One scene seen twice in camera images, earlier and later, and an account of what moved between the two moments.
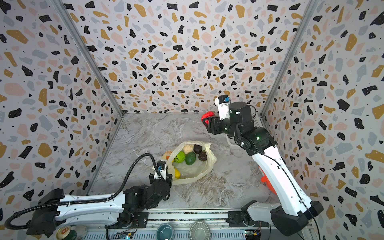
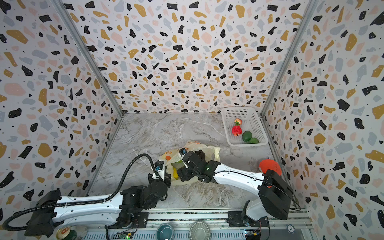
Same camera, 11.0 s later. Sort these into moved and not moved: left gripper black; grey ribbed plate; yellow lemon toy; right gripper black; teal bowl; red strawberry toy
Moved: red strawberry toy; right gripper black
Not moved: teal bowl; grey ribbed plate; left gripper black; yellow lemon toy
